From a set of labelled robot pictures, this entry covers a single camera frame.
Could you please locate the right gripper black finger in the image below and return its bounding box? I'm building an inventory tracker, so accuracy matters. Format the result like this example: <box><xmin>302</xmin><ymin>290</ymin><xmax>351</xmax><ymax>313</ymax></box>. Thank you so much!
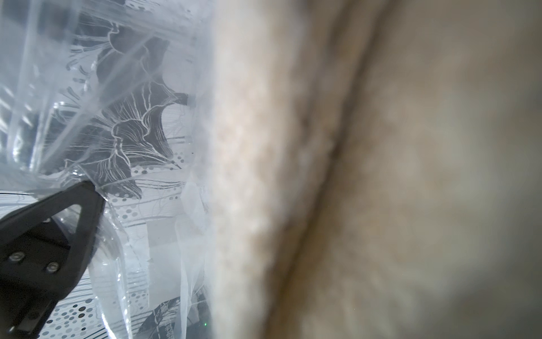
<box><xmin>1</xmin><ymin>182</ymin><xmax>105</xmax><ymax>338</ymax></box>

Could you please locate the clear plastic vacuum bag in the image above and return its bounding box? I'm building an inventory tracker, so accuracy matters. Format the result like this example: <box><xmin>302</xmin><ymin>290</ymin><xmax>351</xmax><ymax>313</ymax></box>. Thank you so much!
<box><xmin>1</xmin><ymin>1</ymin><xmax>213</xmax><ymax>338</ymax></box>

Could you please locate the beige fluffy cloth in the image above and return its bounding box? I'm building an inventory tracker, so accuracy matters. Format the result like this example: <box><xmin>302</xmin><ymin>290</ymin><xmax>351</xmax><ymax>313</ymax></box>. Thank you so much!
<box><xmin>208</xmin><ymin>1</ymin><xmax>541</xmax><ymax>338</ymax></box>

